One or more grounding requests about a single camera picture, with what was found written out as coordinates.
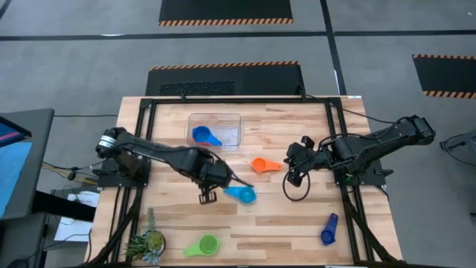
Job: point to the green measuring cup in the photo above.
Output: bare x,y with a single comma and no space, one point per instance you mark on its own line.
208,244

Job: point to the black aluminium table frame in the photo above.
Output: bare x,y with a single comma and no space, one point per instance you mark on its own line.
241,100

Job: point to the teal measuring cup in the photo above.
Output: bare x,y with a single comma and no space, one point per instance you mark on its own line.
245,194

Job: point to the black hazard-striped floor mat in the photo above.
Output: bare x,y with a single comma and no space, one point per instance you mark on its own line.
223,9
446,74
260,80

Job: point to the potted succulent plant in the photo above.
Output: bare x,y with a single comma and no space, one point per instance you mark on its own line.
148,242

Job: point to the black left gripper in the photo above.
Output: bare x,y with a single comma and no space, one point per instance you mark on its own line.
213,175

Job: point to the clear plastic bin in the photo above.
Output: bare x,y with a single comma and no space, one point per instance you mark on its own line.
230,126

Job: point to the monitor with blue screen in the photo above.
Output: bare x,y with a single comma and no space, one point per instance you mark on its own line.
13,171

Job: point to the dark blue measuring cup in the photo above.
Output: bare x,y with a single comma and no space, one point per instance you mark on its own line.
328,236

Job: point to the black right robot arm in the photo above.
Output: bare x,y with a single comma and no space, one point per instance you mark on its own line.
372,147

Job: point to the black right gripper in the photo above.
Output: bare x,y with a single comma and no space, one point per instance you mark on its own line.
305,158

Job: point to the white paper sheets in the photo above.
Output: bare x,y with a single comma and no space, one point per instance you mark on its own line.
74,229

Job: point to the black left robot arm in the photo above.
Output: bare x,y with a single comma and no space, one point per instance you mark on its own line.
167,154

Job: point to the orange measuring cup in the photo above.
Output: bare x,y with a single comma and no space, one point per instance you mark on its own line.
259,165

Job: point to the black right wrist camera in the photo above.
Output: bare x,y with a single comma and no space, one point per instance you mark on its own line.
308,141

